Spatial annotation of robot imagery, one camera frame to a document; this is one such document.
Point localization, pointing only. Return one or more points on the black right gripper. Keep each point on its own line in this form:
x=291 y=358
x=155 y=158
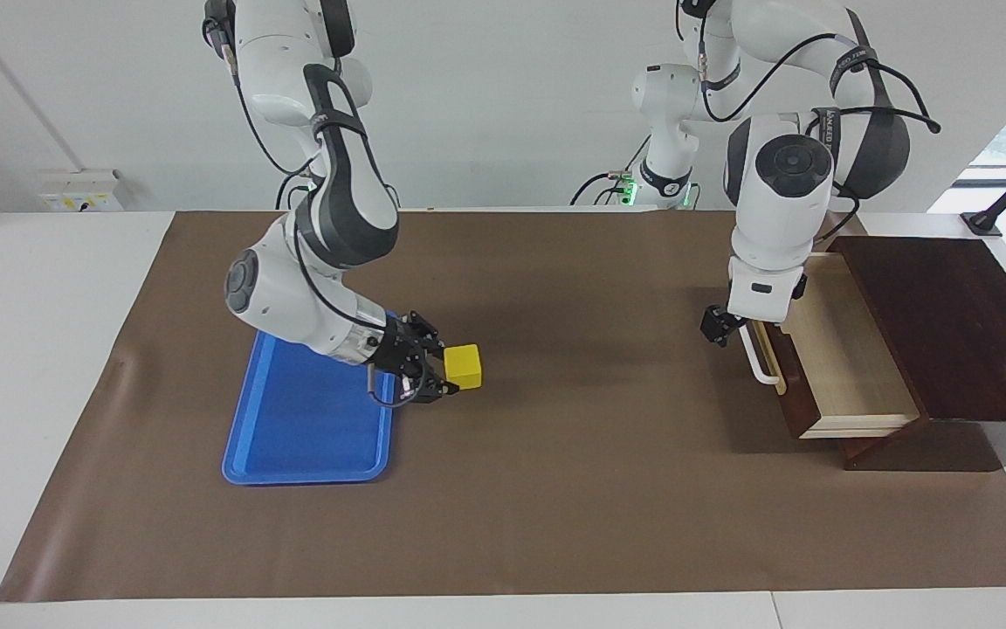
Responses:
x=398 y=354

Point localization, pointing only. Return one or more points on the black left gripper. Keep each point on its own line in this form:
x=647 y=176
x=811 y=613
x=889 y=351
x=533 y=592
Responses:
x=714 y=325

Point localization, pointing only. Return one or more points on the yellow cube block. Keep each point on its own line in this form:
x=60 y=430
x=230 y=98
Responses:
x=464 y=367

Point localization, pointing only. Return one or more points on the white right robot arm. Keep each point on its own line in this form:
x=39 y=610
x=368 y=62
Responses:
x=346 y=210

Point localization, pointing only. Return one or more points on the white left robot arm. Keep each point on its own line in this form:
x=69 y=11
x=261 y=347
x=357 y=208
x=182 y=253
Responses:
x=782 y=210

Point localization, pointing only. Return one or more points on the dark wooden drawer cabinet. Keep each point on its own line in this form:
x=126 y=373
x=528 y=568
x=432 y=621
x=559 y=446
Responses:
x=966 y=323

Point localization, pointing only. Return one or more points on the blue plastic tray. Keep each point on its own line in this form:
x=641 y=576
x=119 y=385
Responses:
x=302 y=428

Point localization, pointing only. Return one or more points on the brown table mat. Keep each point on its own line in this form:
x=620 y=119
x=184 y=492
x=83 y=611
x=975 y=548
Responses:
x=555 y=489

